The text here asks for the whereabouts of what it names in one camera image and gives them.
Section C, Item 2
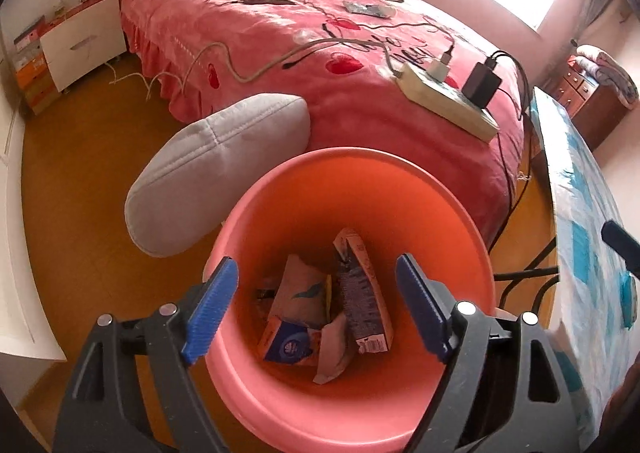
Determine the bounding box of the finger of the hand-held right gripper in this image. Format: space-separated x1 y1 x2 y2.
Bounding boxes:
601 220 640 279

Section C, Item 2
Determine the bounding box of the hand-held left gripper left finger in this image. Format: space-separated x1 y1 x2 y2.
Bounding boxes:
52 257 240 453

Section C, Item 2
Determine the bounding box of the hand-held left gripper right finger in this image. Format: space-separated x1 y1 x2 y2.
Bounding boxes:
395 253 581 453

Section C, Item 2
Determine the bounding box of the white milk carton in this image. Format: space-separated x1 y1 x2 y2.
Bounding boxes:
334 228 396 354

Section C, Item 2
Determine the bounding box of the pink plastic bucket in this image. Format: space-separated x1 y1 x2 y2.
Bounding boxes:
202 147 497 453

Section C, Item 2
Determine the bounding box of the blue white checkered tablecloth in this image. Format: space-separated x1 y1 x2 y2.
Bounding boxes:
530 86 640 451

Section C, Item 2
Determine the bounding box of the blue tissue packet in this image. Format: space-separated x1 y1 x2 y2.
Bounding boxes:
257 320 321 366

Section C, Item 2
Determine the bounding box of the brown paper carton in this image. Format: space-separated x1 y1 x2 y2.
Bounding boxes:
265 255 333 329

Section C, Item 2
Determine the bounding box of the crumpled white paper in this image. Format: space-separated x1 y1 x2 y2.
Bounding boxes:
312 313 358 384

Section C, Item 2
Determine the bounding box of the grey cushion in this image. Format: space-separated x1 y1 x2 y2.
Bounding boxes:
125 94 311 259

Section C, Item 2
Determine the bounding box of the brown wooden drawer cabinet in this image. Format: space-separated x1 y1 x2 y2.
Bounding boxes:
552 46 640 149

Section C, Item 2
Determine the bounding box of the folded blanket on cabinet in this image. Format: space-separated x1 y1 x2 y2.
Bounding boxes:
575 44 640 101

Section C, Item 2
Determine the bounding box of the white furniture panel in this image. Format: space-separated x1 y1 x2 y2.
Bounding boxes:
0 93 68 364

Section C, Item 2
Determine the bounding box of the beige power strip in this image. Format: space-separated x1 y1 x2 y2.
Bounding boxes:
395 62 501 141

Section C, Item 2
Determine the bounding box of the black power adapter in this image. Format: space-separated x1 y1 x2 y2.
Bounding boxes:
461 50 503 109

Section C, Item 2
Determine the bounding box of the white phone charger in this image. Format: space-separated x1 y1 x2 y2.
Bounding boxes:
425 46 456 83

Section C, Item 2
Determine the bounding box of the pink floral bed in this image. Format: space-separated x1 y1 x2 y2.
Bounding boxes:
120 0 531 244

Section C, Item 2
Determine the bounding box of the white nightstand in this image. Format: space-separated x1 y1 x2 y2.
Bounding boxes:
40 0 128 94

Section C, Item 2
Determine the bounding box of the stack of orange boxes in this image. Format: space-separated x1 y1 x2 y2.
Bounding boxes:
12 18 56 116

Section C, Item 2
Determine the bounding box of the silver blue foil packet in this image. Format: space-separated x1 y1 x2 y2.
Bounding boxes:
342 0 397 19

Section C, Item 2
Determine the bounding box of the white floor cable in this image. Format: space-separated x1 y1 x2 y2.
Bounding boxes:
107 60 181 101

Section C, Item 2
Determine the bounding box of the grey power strip cable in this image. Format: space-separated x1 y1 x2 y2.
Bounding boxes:
182 38 406 89

